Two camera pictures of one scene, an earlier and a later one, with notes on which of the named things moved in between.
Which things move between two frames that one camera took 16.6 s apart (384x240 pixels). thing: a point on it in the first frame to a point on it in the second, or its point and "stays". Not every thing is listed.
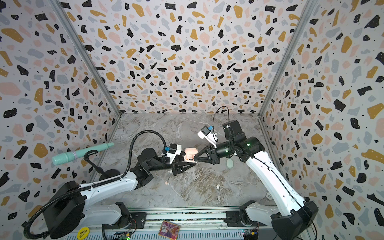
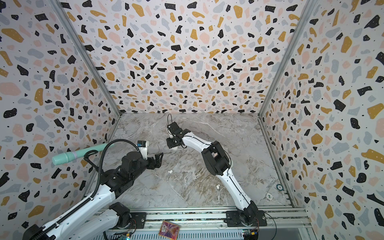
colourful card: x=169 y=230 stays
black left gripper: x=179 y=166 to x=159 y=160
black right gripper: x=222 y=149 to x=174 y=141
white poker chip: x=268 y=196 stays
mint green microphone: x=65 y=157 stays
